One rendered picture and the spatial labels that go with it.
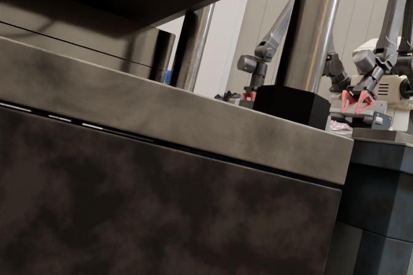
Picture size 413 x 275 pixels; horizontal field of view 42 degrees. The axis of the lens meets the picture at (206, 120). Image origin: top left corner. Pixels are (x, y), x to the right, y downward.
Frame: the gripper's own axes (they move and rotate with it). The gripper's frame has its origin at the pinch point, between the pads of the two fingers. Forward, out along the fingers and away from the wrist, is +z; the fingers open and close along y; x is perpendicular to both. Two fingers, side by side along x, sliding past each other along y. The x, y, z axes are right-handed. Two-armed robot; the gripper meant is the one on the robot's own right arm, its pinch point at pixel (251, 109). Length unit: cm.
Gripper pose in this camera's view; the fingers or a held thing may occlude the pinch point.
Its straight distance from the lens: 226.7
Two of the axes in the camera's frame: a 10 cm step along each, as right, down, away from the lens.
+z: -2.2, 9.7, -0.6
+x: 9.0, 2.3, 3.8
